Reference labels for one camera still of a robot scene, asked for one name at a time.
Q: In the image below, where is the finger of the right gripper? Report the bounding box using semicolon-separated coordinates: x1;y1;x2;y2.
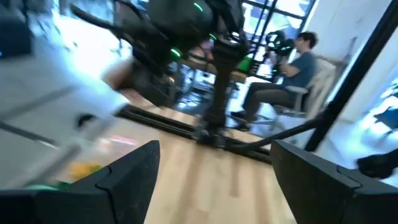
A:
70;4;134;40

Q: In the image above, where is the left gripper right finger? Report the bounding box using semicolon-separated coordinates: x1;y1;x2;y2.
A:
270;139;398;224

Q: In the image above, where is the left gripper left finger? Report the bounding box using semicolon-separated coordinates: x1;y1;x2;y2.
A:
0;139;161;224

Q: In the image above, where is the orange studded plate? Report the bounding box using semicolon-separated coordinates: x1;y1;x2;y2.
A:
70;162;102;180

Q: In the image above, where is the green studded plate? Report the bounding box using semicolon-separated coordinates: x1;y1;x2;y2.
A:
26;182;71;191

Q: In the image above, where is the clear plastic bin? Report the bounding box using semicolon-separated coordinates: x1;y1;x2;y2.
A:
24;136;109;190
71;105;139;156

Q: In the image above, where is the black rounded floor object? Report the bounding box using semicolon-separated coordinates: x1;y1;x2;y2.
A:
356;149;398;180

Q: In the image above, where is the white office chair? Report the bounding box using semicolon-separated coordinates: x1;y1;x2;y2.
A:
257;55;346;131

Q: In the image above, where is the black device with green lights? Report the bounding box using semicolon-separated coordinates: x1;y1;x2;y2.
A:
266;30;295;57

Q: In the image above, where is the person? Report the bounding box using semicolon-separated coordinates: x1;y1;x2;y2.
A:
231;30;320;131

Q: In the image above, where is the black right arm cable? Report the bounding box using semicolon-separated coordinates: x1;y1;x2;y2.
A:
229;116;326;153

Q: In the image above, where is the black window frame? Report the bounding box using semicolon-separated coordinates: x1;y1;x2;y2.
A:
241;0;317;63

